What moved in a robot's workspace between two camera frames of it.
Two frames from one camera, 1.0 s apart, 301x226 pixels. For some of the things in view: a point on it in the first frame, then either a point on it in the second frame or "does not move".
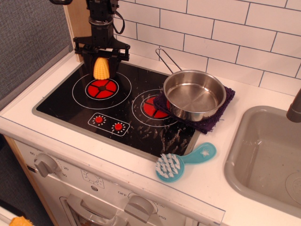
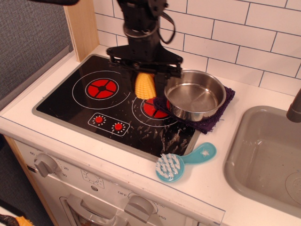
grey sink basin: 264,160 does not move
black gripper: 102,39 -> 144,50
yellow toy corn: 101,68 -> 145,86
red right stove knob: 118,127 does not move
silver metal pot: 193,95 does not move
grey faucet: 294,112 does not move
